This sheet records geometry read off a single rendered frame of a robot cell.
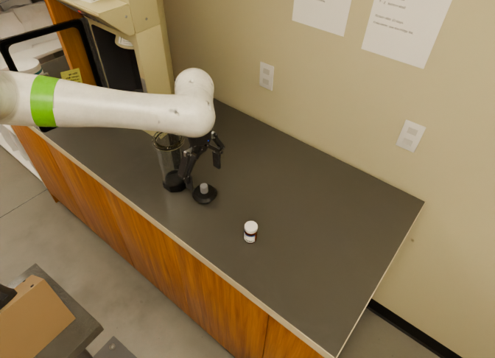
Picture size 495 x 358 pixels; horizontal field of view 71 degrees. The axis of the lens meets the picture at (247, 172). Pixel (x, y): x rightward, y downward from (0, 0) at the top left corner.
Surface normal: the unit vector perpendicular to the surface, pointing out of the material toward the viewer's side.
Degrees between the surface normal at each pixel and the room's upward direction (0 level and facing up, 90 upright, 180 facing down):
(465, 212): 90
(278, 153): 0
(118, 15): 90
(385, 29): 90
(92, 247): 0
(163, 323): 0
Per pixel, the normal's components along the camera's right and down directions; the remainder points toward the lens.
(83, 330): 0.02, -0.70
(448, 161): -0.62, 0.54
